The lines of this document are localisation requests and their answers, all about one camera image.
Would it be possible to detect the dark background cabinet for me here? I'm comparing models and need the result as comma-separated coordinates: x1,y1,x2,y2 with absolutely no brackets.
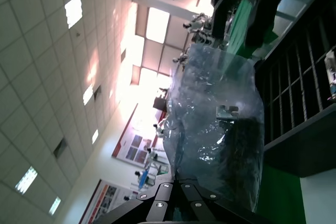
153,87,169,111

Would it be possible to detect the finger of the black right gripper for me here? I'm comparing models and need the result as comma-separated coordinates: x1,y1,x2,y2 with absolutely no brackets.
246,0,291,49

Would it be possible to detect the white red wall poster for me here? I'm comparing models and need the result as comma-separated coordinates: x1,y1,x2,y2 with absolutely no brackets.
78,179,140,224
111,104,169,167

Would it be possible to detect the black slotted container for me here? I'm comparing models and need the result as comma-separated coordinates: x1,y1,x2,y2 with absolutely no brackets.
253,0,336,179

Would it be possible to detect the translucent antistatic bag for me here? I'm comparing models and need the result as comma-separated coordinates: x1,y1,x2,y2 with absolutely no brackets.
162,44,265,213

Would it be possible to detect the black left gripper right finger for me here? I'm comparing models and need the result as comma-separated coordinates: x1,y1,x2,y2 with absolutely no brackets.
175,179,266,224

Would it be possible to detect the green tablecloth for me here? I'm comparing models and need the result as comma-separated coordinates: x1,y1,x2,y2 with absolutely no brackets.
256,163,308,224

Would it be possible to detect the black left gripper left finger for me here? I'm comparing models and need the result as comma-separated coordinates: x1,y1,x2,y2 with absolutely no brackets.
111,182,174,224

